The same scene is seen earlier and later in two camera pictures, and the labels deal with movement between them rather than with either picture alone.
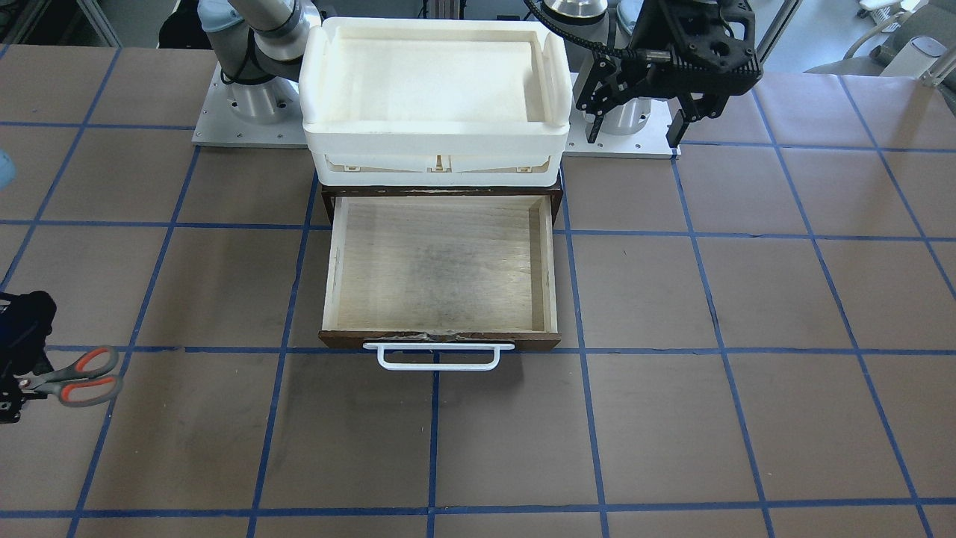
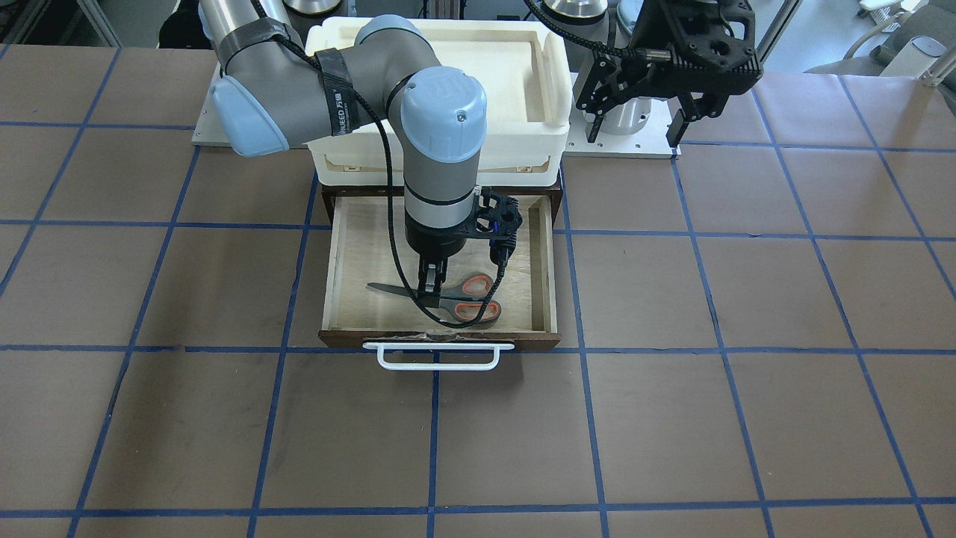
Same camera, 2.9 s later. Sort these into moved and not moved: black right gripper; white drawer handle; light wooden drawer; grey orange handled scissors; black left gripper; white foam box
Moved: grey orange handled scissors; black right gripper
Not moved: white drawer handle; black left gripper; light wooden drawer; white foam box
